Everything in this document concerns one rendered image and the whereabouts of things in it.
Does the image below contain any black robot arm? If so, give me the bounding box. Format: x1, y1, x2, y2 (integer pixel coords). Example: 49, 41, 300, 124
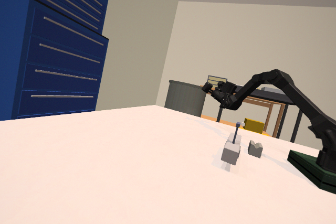
215, 69, 336, 174

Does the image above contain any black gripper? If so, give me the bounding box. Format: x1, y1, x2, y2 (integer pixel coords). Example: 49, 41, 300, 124
202, 82, 222, 100

